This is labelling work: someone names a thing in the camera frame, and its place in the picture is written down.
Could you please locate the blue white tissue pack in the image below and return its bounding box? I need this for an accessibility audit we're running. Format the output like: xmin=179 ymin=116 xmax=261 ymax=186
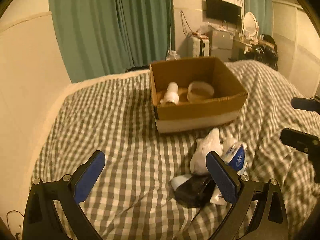
xmin=221 ymin=135 xmax=248 ymax=176

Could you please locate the white knitted sock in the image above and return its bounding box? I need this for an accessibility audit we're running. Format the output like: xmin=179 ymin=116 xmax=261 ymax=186
xmin=190 ymin=128 xmax=222 ymax=175

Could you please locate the white cream tube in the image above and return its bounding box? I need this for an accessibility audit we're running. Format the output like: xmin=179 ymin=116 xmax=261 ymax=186
xmin=209 ymin=186 xmax=227 ymax=206

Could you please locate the black bag pile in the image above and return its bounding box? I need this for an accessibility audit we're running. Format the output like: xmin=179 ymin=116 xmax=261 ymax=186
xmin=245 ymin=34 xmax=279 ymax=71

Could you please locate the cluttered dressing table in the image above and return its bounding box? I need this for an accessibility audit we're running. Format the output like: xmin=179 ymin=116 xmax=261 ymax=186
xmin=230 ymin=31 xmax=263 ymax=61

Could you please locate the checkered bed sheet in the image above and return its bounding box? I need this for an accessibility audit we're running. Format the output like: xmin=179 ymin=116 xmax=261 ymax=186
xmin=32 ymin=61 xmax=319 ymax=239

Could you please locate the round white mirror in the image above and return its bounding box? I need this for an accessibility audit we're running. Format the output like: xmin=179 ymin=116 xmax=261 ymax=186
xmin=242 ymin=12 xmax=258 ymax=37

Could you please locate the white earbuds case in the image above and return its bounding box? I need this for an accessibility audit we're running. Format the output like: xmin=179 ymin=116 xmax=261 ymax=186
xmin=170 ymin=174 xmax=192 ymax=191

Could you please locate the silver mini fridge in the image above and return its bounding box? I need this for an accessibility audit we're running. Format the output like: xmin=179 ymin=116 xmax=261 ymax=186
xmin=209 ymin=29 xmax=233 ymax=62

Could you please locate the white tape roll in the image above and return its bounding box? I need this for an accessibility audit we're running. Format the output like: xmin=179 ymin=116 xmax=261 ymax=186
xmin=187 ymin=81 xmax=214 ymax=102

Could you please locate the brown cardboard box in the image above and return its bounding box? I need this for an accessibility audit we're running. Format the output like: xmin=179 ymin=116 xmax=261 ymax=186
xmin=150 ymin=57 xmax=247 ymax=133

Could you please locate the green curtain right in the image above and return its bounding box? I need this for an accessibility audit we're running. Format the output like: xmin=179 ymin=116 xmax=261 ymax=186
xmin=244 ymin=0 xmax=273 ymax=35

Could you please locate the green curtain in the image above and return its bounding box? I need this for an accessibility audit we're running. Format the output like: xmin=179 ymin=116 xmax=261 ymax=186
xmin=244 ymin=0 xmax=273 ymax=35
xmin=49 ymin=0 xmax=175 ymax=83

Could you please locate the white suitcase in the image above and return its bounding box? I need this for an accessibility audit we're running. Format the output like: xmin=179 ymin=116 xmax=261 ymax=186
xmin=187 ymin=36 xmax=210 ymax=57

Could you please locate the white bottle in box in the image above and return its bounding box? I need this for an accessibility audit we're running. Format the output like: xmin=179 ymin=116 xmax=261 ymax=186
xmin=160 ymin=82 xmax=180 ymax=105

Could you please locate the clear water jug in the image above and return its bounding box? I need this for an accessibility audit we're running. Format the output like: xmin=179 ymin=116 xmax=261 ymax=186
xmin=165 ymin=50 xmax=181 ymax=61

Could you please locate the dark bedside box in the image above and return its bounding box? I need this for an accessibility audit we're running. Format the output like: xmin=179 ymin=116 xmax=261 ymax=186
xmin=125 ymin=65 xmax=149 ymax=73

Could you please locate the green curtain left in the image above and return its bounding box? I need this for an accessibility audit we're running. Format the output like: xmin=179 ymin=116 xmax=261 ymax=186
xmin=49 ymin=0 xmax=175 ymax=83

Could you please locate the black wall television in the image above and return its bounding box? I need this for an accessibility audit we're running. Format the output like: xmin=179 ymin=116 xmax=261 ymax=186
xmin=206 ymin=0 xmax=241 ymax=25

